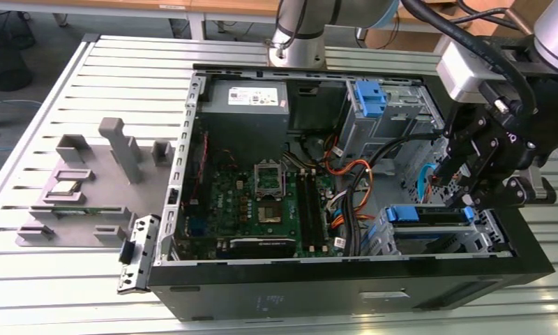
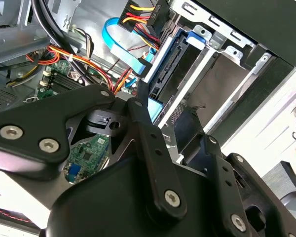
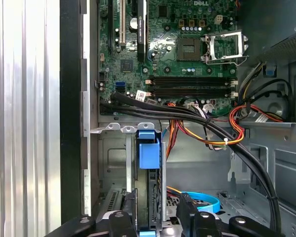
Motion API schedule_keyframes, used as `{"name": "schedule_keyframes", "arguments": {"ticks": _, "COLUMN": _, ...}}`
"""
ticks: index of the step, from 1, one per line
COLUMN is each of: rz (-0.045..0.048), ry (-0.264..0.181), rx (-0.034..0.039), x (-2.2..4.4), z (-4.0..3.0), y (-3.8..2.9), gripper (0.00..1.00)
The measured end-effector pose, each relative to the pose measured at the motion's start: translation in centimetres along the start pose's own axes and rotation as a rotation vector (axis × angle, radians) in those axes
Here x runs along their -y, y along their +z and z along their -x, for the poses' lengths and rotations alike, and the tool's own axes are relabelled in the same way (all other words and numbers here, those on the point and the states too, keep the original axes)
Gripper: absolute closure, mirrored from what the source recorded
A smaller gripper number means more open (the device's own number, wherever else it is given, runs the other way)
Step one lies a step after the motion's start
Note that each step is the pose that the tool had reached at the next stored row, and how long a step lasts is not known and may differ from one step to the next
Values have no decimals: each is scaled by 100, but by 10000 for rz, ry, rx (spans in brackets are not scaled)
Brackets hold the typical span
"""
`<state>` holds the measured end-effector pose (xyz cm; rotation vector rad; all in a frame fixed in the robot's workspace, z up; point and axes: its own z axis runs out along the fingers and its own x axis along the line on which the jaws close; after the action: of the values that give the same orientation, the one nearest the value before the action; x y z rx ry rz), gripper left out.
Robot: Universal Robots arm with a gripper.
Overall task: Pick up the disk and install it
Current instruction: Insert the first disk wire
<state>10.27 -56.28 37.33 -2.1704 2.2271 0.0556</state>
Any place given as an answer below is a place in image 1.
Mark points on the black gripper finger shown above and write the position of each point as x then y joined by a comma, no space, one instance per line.
483,164
462,139

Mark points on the hard disk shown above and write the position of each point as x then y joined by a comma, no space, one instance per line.
402,213

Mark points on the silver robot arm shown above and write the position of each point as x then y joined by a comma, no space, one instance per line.
297,52

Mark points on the silver disk bay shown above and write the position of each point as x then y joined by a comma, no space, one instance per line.
436,228

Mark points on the silver drive cage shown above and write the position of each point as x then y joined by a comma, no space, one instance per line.
395,118

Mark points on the blue plastic drive carrier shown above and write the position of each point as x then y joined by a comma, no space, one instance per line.
369,99

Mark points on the wooden desk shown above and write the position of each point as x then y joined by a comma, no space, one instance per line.
399,40

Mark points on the black RAM slot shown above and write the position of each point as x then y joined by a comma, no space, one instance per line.
318,209
306,209

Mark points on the wooden cabinet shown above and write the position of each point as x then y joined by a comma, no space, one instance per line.
524,5

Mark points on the CPU socket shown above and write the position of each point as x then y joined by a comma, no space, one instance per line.
269,179

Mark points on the grey power supply unit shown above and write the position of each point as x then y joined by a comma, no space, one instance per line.
241,125

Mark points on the black PC case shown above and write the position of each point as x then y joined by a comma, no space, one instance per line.
306,293

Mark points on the black graphics card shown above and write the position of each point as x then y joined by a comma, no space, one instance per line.
259,246

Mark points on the green motherboard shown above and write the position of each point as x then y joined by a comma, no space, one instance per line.
231,209

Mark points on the white framed desk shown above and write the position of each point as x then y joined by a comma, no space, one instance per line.
166,7

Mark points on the grey parts rack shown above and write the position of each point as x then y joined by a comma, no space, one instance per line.
106,195

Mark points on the green RAM stick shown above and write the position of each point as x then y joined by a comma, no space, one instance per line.
78,211

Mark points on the CPU chip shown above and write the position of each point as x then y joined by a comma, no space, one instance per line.
65,187

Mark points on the black waste bin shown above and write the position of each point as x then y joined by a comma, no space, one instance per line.
10,75

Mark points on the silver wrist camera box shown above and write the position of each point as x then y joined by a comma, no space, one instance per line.
464,70

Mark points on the silver card retention bracket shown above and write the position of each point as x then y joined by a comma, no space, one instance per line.
137,251

